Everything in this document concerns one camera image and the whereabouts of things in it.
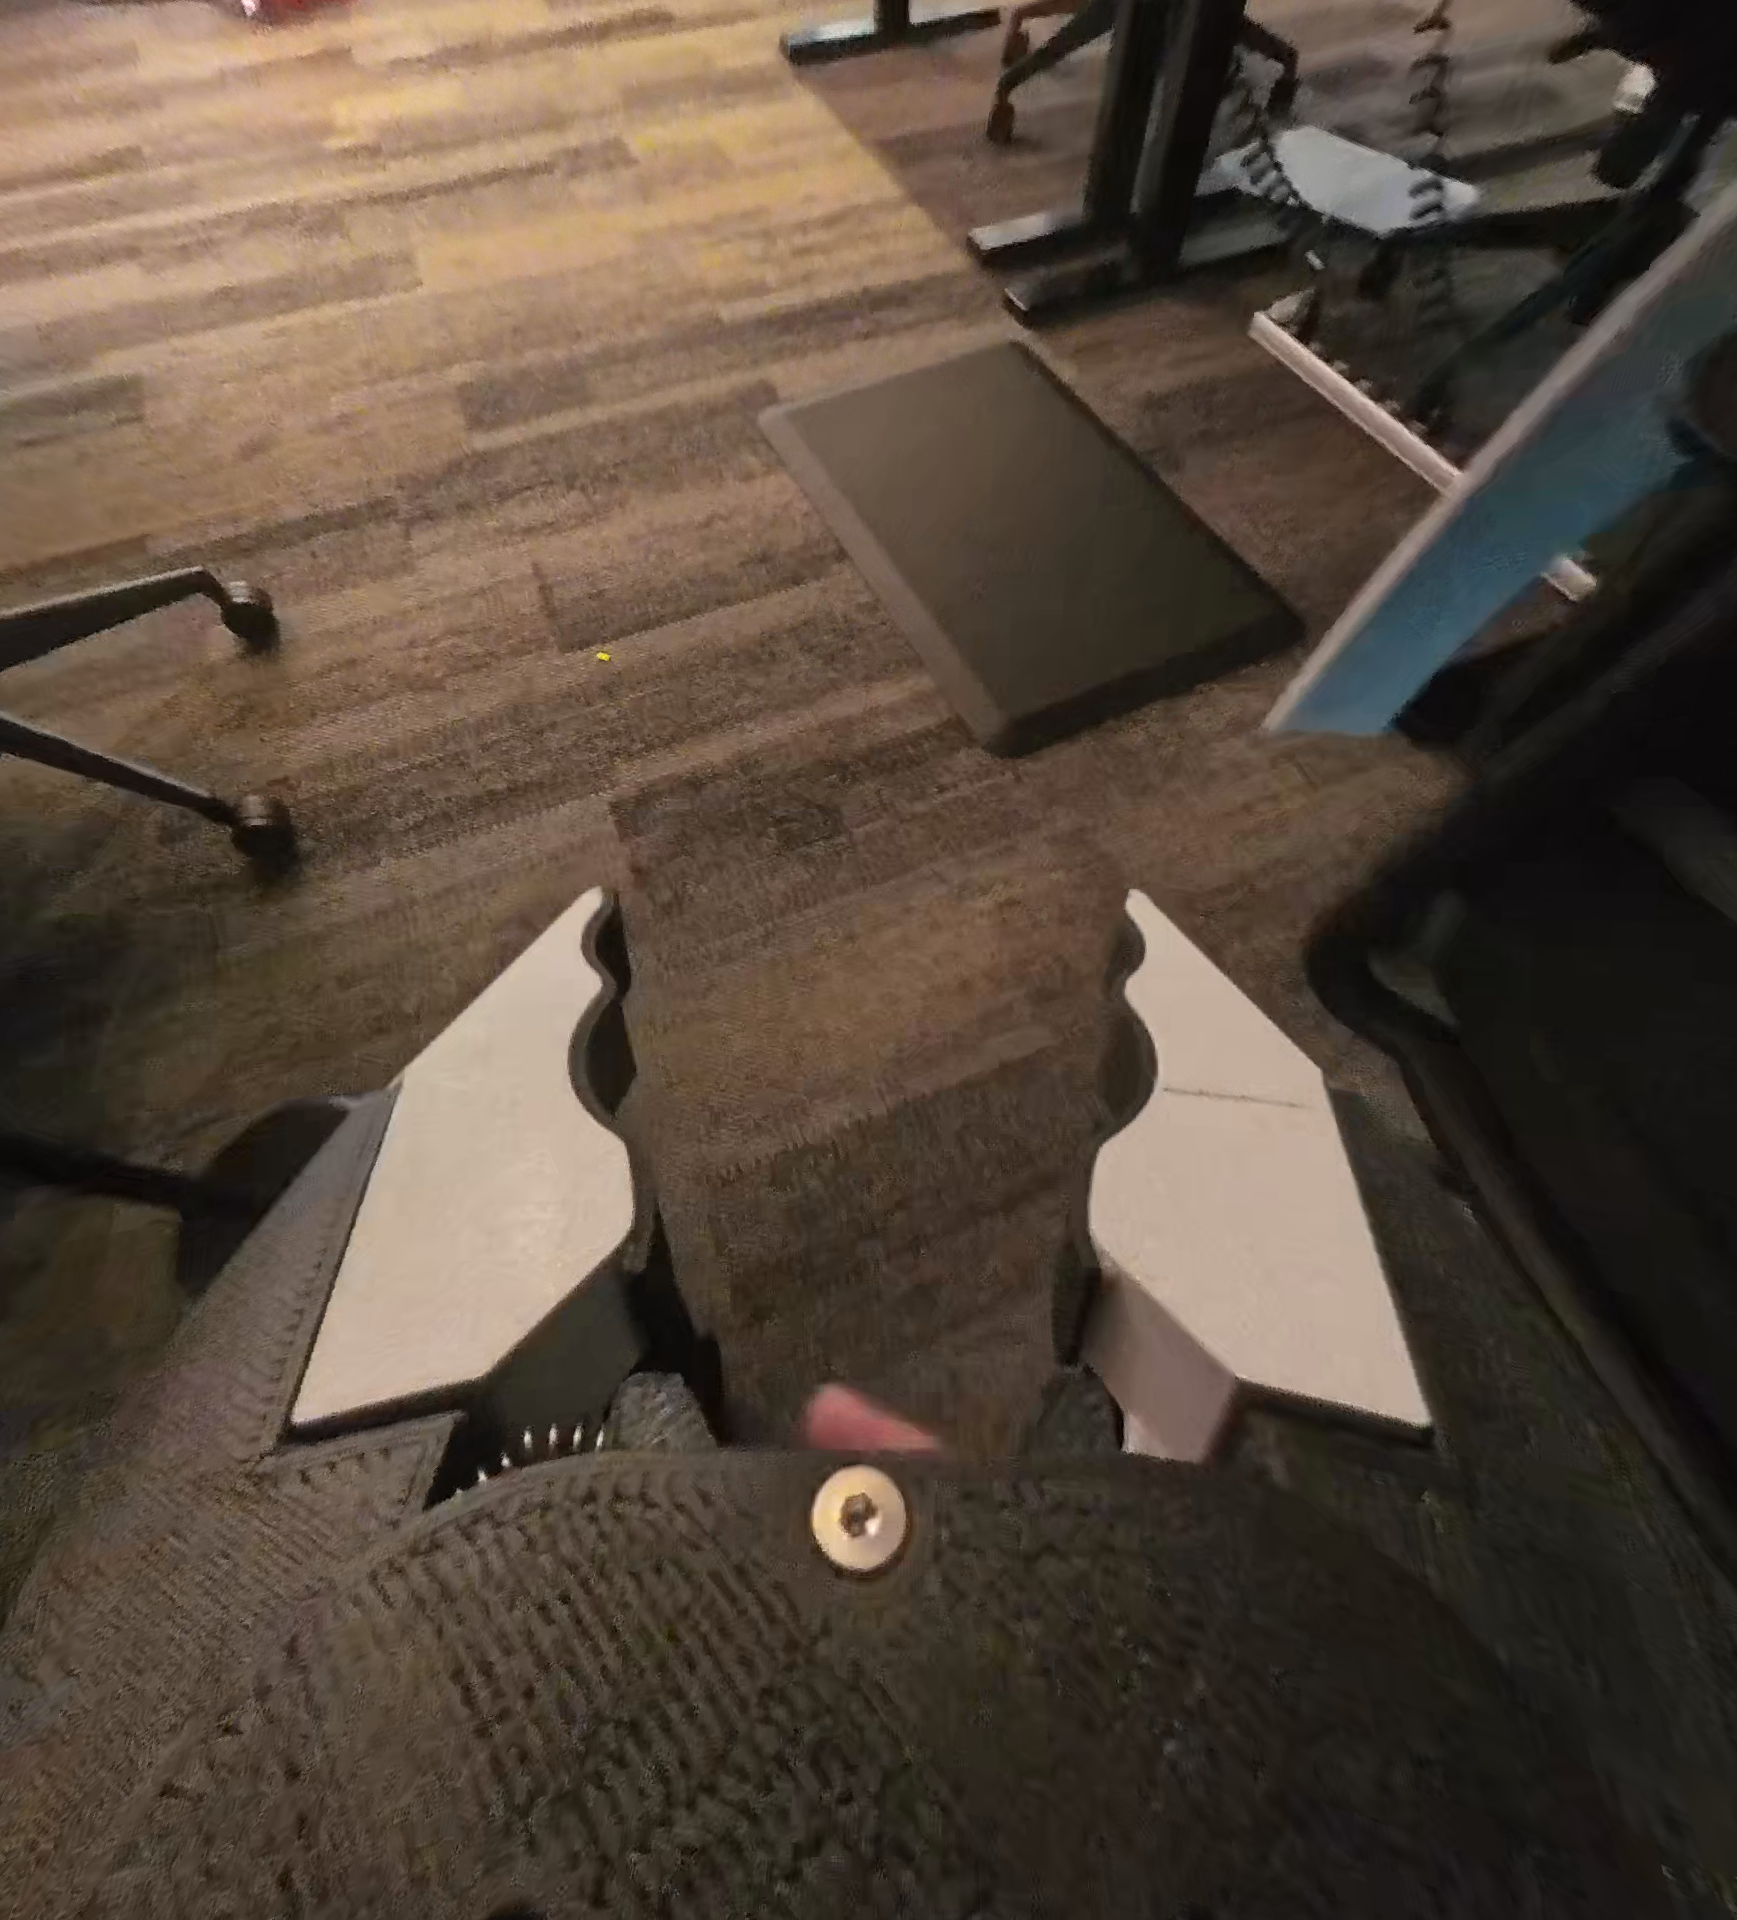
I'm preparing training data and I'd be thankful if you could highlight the white power strip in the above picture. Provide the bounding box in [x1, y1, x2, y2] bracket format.
[1246, 289, 1600, 606]

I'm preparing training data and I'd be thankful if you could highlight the black desk leg frame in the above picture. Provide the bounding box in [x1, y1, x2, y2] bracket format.
[964, 0, 1315, 328]
[781, 0, 1003, 65]

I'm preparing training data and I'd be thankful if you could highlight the grey floor plate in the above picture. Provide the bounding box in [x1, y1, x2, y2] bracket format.
[1225, 126, 1481, 237]

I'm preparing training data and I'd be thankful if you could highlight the coiled black cable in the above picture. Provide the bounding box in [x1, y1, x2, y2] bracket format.
[1392, 0, 1464, 306]

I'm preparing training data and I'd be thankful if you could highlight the black floor mat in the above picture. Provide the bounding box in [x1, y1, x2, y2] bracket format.
[757, 338, 1303, 761]

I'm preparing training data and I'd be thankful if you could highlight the black caster chair base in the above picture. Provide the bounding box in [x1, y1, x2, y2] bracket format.
[0, 239, 303, 875]

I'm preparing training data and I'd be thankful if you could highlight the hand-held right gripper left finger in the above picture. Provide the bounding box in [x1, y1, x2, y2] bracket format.
[290, 884, 659, 1431]

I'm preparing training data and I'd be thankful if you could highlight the person's right hand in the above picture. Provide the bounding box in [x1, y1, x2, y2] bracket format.
[801, 1382, 948, 1457]

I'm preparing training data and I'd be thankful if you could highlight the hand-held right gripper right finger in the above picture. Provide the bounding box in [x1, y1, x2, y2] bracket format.
[1054, 888, 1436, 1467]

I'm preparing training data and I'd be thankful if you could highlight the light blue panel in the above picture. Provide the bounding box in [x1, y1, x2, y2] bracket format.
[1263, 89, 1737, 742]

